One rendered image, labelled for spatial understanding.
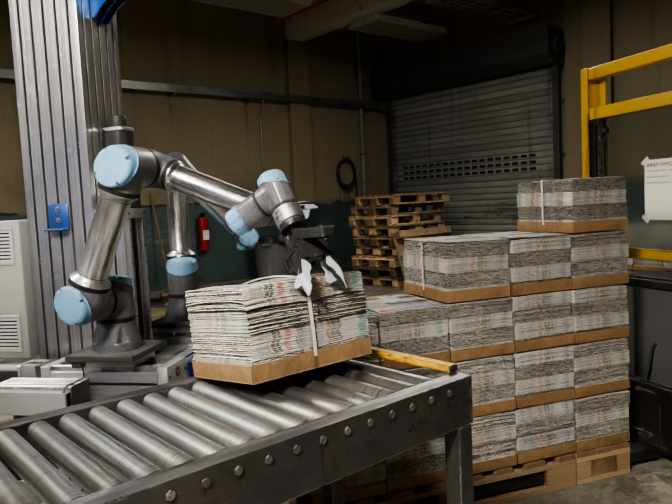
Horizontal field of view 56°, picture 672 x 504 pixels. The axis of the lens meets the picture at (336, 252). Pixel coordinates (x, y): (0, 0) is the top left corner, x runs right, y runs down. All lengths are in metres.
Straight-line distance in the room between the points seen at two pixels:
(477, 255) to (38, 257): 1.59
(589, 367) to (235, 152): 7.67
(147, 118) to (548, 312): 7.31
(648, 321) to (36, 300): 2.74
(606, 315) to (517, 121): 7.33
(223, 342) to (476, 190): 9.05
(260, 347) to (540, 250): 1.49
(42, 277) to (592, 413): 2.23
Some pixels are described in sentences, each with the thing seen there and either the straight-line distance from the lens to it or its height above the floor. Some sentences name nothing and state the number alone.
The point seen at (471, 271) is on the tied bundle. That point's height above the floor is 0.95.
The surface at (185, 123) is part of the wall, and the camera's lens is 9.47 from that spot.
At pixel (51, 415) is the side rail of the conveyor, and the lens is 1.58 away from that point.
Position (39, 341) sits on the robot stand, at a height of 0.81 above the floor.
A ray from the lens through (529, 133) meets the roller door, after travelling 9.91.
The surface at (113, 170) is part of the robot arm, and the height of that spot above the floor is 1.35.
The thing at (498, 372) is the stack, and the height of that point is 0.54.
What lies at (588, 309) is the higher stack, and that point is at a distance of 2.85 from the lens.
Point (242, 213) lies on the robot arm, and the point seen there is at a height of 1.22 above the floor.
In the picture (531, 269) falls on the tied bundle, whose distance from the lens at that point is 2.64.
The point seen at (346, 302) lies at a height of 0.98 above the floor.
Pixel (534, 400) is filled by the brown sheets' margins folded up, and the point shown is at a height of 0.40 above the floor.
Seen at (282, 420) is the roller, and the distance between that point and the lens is 1.37.
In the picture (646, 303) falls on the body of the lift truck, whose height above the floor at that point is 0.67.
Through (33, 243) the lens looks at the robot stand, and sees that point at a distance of 2.38.
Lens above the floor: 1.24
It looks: 5 degrees down
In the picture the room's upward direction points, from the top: 3 degrees counter-clockwise
